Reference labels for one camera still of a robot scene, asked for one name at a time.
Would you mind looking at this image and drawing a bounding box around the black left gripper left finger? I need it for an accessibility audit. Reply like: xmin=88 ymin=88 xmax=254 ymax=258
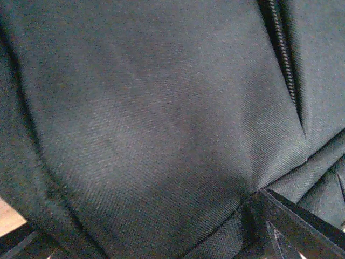
xmin=1 ymin=231 xmax=54 ymax=259

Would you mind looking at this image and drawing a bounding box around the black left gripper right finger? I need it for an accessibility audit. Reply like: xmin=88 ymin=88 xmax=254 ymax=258
xmin=242 ymin=189 xmax=344 ymax=258

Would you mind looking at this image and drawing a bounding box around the black student backpack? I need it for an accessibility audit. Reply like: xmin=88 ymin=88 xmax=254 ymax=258
xmin=1 ymin=1 xmax=344 ymax=258

